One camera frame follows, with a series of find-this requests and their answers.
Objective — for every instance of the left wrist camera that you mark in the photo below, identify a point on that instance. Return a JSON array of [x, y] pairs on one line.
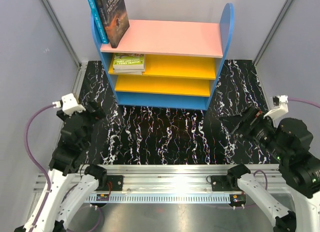
[[69, 104]]

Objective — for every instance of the light blue treehouse book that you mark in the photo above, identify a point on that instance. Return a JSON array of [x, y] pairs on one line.
[[97, 20]]

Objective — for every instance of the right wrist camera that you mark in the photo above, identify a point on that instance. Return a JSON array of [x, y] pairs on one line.
[[280, 108]]

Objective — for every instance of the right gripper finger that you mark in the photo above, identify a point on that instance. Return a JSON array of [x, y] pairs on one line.
[[247, 115], [241, 126]]

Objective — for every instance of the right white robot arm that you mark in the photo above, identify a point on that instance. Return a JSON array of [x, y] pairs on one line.
[[288, 141]]

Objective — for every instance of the slotted grey cable duct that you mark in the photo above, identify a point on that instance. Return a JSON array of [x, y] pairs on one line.
[[160, 198]]

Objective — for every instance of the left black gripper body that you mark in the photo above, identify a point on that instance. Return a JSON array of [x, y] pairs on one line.
[[90, 120]]

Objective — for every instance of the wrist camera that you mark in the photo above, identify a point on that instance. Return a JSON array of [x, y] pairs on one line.
[[69, 104], [280, 108]]

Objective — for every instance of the green storey treehouse book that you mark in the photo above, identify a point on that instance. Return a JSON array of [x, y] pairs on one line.
[[128, 61]]

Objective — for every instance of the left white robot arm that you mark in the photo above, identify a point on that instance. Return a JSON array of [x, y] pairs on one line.
[[57, 205]]

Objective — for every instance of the dark tale two cities book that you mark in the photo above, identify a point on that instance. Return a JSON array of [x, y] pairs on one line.
[[114, 18]]

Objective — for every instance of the blue back cover book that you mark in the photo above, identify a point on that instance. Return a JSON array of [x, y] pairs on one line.
[[129, 71]]

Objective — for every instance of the black marble pattern mat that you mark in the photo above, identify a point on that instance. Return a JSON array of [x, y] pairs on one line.
[[162, 136]]

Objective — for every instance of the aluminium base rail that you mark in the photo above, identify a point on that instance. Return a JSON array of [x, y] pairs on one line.
[[178, 179]]

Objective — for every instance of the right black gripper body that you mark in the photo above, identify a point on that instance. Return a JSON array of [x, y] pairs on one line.
[[260, 130]]

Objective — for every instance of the blue pink yellow bookshelf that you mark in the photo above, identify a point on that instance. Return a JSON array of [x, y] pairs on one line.
[[183, 61]]

